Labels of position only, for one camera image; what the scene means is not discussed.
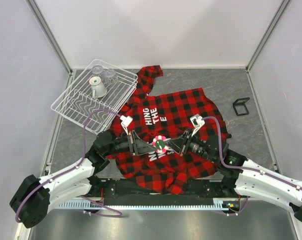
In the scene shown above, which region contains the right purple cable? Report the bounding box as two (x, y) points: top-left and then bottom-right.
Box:
(202, 116), (302, 216)

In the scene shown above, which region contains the white ceramic mug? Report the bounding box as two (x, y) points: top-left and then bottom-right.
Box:
(89, 76), (107, 99)

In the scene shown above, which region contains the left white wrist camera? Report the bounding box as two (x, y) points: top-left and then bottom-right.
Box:
(120, 115), (133, 135)

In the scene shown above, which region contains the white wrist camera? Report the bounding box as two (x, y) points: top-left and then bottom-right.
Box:
(120, 115), (133, 135)
(190, 114), (205, 137)

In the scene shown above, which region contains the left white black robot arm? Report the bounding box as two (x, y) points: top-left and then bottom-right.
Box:
(9, 130), (156, 228)

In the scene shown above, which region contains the grey slotted cable duct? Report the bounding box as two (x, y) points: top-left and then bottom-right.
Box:
(56, 198), (237, 211)

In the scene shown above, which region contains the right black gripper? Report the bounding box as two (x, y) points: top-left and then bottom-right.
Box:
(164, 127), (217, 164)

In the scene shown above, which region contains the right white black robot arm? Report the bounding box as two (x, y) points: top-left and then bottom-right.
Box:
(164, 130), (302, 222)

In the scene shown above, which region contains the pink flower pom-pom brooch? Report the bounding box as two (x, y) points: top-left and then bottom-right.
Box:
(152, 135), (168, 154)

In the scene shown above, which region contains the red black plaid shirt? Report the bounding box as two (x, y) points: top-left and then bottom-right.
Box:
(110, 65), (231, 194)

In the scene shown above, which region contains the small black frame stand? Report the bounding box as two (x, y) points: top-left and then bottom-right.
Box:
(232, 97), (250, 117)

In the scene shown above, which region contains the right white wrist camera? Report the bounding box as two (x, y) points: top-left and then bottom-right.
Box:
(190, 114), (205, 137)

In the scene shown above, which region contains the white wire dish rack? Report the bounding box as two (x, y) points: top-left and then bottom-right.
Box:
(51, 59), (138, 134)

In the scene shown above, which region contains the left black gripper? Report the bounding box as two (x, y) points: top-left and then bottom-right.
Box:
(104, 130), (157, 156)

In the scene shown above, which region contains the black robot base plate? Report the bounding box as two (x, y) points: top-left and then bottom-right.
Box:
(85, 178), (239, 205)

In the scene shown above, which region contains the clear drinking glass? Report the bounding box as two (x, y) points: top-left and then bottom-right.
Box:
(91, 64), (104, 76)
(103, 68), (118, 84)

